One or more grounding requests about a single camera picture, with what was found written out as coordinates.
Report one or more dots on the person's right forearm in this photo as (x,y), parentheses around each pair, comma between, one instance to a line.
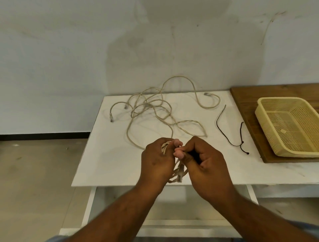
(251,219)

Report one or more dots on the brown wooden board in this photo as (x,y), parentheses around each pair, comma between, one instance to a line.
(249,104)

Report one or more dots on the cream plastic mesh basket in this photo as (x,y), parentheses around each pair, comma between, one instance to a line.
(286,124)

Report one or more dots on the white table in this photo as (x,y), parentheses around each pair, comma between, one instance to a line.
(112,162)

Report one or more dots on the black baseboard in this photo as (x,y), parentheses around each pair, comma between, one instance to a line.
(44,136)

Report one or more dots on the person's left forearm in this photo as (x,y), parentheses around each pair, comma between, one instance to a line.
(119,214)

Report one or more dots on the person's left hand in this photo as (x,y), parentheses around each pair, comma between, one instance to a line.
(155,162)

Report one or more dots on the person's right thumb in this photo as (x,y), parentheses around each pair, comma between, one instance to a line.
(183,157)

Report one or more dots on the person's left thumb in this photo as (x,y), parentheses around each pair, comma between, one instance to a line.
(176,142)

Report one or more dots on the person's right hand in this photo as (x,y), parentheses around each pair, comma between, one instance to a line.
(211,167)

